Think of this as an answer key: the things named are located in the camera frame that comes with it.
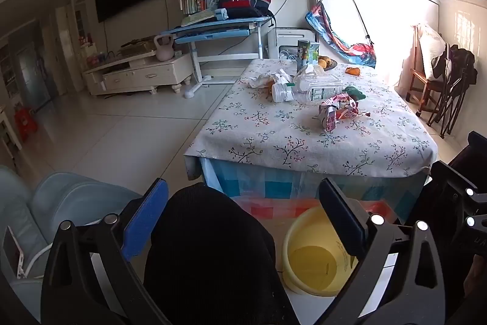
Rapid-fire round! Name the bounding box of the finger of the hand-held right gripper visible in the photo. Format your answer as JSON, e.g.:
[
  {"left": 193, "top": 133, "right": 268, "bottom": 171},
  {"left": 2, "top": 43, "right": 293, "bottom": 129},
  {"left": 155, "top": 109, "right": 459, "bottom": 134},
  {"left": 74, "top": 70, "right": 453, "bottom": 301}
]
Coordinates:
[
  {"left": 468, "top": 132, "right": 487, "bottom": 158},
  {"left": 429, "top": 159, "right": 487, "bottom": 234}
]

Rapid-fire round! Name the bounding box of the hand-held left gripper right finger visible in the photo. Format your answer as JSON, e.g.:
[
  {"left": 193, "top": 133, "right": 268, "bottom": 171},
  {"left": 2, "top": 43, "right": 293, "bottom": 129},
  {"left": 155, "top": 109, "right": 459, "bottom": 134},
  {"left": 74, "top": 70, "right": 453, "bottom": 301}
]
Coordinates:
[{"left": 317, "top": 177, "right": 446, "bottom": 325}]

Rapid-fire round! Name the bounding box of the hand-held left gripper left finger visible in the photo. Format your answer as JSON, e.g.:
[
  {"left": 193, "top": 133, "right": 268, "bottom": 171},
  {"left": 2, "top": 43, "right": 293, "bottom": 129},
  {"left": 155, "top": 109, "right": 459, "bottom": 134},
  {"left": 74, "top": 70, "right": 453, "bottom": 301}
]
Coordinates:
[{"left": 40, "top": 177, "right": 170, "bottom": 325}]

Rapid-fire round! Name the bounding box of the yellow plastic bin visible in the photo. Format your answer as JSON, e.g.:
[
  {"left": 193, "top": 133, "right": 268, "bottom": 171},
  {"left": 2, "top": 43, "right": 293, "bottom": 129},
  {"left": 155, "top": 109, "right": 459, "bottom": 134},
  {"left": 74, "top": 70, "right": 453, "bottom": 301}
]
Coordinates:
[{"left": 282, "top": 205, "right": 360, "bottom": 298}]

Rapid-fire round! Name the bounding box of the crushed red white carton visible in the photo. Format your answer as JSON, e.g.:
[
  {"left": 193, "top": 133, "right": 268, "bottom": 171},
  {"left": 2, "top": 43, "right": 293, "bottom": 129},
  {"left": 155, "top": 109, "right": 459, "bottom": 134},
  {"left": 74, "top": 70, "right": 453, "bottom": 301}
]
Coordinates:
[{"left": 319, "top": 94, "right": 360, "bottom": 133}]

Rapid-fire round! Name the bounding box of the green wrapper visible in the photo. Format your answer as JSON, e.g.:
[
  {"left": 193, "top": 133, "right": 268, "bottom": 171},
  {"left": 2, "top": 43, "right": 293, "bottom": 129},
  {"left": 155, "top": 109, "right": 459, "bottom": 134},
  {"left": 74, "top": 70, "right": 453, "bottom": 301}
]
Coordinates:
[{"left": 342, "top": 85, "right": 366, "bottom": 100}]

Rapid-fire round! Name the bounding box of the clear plastic bottle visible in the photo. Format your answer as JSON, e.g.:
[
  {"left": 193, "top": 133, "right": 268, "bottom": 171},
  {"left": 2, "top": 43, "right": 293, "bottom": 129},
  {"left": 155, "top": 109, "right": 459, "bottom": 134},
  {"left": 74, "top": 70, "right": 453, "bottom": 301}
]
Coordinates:
[{"left": 295, "top": 76, "right": 344, "bottom": 102}]

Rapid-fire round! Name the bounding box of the white pill bottle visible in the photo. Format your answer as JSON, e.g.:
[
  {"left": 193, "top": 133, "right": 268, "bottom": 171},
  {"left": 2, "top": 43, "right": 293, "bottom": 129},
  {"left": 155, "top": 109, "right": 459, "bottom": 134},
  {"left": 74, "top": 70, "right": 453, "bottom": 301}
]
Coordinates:
[{"left": 271, "top": 82, "right": 296, "bottom": 104}]

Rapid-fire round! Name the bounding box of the clear plastic bag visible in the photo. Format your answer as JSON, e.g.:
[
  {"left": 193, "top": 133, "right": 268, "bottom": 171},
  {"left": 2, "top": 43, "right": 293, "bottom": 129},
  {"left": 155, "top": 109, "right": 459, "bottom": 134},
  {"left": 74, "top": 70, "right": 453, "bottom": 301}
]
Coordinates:
[{"left": 295, "top": 64, "right": 326, "bottom": 82}]

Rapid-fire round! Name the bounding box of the white tissue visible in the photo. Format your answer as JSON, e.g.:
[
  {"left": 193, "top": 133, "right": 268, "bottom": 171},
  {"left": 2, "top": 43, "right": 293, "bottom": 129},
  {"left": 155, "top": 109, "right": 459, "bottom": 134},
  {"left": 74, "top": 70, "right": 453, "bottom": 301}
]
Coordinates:
[{"left": 243, "top": 69, "right": 290, "bottom": 89}]

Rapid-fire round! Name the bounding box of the green juice carton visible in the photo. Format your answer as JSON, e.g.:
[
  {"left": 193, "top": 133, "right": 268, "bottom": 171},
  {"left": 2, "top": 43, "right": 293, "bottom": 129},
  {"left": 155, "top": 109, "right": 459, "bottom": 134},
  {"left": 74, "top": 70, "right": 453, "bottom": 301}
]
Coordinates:
[{"left": 297, "top": 39, "right": 320, "bottom": 67}]

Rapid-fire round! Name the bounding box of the black folding chair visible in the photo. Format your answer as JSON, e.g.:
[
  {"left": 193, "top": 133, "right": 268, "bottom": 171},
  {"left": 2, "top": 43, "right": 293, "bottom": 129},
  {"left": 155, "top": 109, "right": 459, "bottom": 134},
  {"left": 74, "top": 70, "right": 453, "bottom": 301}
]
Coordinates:
[{"left": 426, "top": 79, "right": 470, "bottom": 139}]

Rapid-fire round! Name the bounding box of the person's left trouser leg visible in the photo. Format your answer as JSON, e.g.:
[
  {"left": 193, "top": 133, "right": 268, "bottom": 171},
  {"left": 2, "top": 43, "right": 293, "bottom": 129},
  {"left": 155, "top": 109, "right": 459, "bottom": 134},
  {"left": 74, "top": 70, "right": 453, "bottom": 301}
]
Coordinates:
[{"left": 144, "top": 183, "right": 297, "bottom": 325}]

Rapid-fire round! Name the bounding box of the blue checked tablecloth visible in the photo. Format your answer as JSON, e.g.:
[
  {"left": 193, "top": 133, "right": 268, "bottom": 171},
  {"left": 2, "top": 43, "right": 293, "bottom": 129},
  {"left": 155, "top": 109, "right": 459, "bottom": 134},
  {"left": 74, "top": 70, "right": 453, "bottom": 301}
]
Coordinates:
[{"left": 198, "top": 157, "right": 432, "bottom": 223}]

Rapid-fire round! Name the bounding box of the black jacket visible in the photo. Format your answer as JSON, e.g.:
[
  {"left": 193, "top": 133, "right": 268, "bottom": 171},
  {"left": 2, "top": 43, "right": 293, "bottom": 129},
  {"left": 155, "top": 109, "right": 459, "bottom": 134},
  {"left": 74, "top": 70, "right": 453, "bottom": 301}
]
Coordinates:
[{"left": 432, "top": 45, "right": 478, "bottom": 86}]

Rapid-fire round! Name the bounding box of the light blue sofa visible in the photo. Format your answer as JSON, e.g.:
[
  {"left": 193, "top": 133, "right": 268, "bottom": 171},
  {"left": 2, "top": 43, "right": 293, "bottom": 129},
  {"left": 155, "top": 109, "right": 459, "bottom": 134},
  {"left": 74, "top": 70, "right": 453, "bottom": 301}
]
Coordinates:
[{"left": 0, "top": 165, "right": 143, "bottom": 323}]

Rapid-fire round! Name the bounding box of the floral white tablecloth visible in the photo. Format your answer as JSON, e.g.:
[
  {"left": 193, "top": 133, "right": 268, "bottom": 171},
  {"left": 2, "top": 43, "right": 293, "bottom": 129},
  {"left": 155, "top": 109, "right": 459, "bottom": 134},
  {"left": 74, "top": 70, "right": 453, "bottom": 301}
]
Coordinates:
[{"left": 184, "top": 58, "right": 439, "bottom": 179}]

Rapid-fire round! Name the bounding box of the wooden chair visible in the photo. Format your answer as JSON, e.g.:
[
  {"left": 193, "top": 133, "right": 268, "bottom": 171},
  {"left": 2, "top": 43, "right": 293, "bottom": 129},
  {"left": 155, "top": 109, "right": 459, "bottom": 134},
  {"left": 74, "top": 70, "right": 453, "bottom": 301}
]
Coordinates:
[{"left": 405, "top": 24, "right": 446, "bottom": 116}]

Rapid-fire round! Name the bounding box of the white pillow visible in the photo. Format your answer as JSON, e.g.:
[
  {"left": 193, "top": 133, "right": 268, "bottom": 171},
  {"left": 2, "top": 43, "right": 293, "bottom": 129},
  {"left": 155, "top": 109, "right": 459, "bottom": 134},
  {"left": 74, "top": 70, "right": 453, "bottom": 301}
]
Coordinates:
[{"left": 419, "top": 24, "right": 447, "bottom": 80}]

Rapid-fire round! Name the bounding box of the white television stand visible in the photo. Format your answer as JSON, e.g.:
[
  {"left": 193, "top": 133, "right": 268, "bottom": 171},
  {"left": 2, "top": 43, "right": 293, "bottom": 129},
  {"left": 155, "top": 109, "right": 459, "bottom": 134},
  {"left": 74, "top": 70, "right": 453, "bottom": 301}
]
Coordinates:
[{"left": 83, "top": 53, "right": 194, "bottom": 96}]

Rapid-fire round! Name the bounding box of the red plastic stool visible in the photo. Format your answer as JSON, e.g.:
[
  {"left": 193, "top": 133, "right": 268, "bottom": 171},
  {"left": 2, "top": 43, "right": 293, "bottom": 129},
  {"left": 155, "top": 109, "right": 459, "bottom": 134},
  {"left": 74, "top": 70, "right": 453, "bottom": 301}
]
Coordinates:
[{"left": 15, "top": 107, "right": 39, "bottom": 141}]

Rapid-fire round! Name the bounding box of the brown box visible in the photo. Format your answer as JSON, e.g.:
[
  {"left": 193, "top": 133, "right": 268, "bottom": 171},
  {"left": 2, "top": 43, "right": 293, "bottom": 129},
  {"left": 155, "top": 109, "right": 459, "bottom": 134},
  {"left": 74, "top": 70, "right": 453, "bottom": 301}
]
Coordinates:
[{"left": 121, "top": 40, "right": 156, "bottom": 56}]

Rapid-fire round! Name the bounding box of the white cabinet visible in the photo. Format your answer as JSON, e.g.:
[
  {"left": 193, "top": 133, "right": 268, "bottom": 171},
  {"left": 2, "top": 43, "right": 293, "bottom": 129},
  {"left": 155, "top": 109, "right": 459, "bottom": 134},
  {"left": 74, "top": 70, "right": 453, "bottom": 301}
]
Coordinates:
[{"left": 310, "top": 0, "right": 442, "bottom": 93}]

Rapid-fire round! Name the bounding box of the blue study desk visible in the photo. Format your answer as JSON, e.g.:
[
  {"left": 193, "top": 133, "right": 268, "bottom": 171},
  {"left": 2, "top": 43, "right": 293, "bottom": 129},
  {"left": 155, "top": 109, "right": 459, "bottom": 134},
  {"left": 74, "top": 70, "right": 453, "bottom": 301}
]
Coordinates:
[{"left": 158, "top": 16, "right": 272, "bottom": 98}]

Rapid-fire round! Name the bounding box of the open book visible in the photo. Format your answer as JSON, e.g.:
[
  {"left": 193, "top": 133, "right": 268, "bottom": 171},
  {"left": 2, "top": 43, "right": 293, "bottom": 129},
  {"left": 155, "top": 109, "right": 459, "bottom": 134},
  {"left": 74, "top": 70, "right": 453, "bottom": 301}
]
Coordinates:
[{"left": 180, "top": 11, "right": 215, "bottom": 26}]

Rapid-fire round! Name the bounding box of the white charging cable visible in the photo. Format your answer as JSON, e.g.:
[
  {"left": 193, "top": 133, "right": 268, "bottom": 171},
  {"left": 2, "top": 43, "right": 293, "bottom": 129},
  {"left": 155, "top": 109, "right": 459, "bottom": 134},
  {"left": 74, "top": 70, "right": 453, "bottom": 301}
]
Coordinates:
[{"left": 17, "top": 245, "right": 52, "bottom": 278}]

